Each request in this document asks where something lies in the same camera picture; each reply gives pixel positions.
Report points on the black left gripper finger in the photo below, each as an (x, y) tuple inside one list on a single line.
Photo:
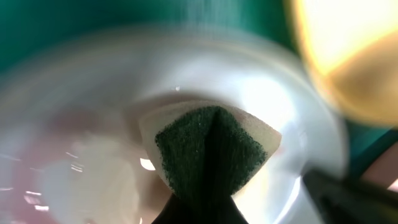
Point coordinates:
[(176, 211)]

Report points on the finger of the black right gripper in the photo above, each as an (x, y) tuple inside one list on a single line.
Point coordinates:
[(350, 201)]

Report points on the green and yellow sponge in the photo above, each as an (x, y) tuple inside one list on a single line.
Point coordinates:
[(206, 151)]

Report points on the light blue plate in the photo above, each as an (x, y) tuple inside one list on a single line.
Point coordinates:
[(71, 150)]

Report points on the blue plastic tray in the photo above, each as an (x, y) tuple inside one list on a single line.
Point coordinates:
[(27, 27)]

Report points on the yellow-green plate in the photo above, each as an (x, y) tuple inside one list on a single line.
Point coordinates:
[(349, 48)]

